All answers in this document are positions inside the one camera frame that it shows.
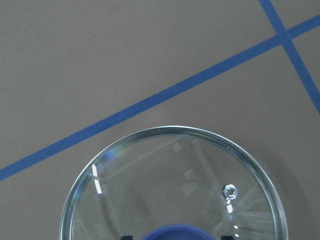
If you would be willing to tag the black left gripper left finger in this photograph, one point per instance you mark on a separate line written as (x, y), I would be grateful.
(127, 237)

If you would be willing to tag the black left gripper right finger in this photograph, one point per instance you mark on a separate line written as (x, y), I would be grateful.
(226, 237)

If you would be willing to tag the glass pot lid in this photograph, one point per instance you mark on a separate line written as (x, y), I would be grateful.
(173, 183)

